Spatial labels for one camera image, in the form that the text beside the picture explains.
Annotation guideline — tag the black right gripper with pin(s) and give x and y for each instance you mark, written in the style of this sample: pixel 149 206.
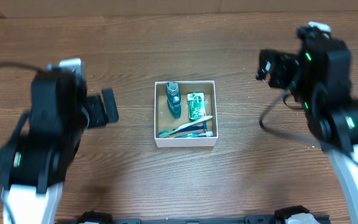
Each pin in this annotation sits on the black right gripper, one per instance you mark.
pixel 281 62

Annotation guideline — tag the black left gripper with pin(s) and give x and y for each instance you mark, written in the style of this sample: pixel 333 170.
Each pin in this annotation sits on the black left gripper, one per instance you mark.
pixel 99 116

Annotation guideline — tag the white green toothbrush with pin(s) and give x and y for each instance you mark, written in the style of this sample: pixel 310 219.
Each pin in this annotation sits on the white green toothbrush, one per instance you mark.
pixel 165 134

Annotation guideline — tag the blue mouthwash bottle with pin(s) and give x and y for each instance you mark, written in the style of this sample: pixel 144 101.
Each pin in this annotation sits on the blue mouthwash bottle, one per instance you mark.
pixel 173 99

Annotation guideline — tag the green soap packet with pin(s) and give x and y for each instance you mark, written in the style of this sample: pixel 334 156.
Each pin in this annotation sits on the green soap packet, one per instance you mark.
pixel 196 105

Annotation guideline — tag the red white toothpaste tube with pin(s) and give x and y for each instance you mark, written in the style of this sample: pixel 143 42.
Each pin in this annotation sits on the red white toothpaste tube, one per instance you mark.
pixel 197 135

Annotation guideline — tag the blue disposable razor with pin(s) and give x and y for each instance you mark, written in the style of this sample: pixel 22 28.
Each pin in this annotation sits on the blue disposable razor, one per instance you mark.
pixel 195 128

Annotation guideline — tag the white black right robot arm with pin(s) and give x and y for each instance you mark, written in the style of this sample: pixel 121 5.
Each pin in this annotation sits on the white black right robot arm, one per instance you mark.
pixel 318 77

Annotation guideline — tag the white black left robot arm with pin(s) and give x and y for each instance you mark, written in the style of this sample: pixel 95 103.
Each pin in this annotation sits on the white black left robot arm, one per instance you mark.
pixel 35 160

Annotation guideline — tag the white open cardboard box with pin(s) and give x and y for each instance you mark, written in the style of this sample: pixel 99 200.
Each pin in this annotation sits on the white open cardboard box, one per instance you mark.
pixel 164 121

